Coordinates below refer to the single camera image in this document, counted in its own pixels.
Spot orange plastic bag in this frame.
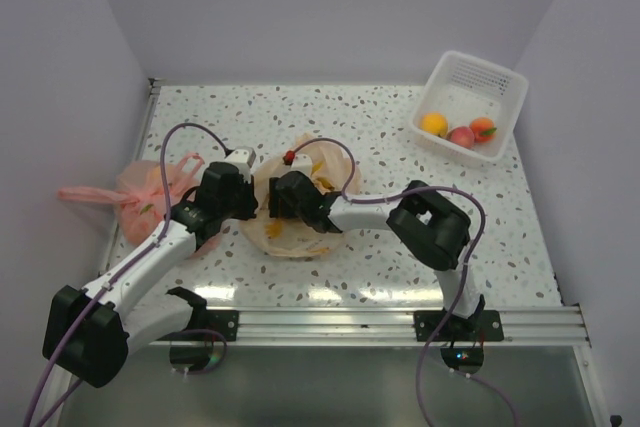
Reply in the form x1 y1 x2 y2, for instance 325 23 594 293
240 134 362 258

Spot small brown fruit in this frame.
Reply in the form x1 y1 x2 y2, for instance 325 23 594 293
419 112 449 138

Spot pink peach fruit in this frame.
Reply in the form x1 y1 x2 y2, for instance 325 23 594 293
446 126 475 149

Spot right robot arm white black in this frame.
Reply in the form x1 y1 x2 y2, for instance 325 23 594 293
269 171 486 340

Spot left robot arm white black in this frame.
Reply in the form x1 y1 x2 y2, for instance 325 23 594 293
42 148 258 388

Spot pink plastic bag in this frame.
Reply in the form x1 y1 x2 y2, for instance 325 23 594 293
57 153 204 247

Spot white plastic basket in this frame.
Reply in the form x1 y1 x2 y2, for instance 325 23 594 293
408 51 529 167

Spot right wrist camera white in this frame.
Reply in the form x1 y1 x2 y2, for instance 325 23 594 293
282 150 313 177

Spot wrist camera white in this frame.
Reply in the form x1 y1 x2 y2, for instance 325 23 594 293
282 150 313 177
224 147 256 175

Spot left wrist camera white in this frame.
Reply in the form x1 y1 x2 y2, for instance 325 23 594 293
224 147 256 175

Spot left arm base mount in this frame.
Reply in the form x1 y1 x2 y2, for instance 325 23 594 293
165 287 240 376

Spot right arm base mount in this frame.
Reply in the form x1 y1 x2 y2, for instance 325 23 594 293
413 295 505 375

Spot aluminium rail front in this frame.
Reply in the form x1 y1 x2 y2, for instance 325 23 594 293
144 304 586 348

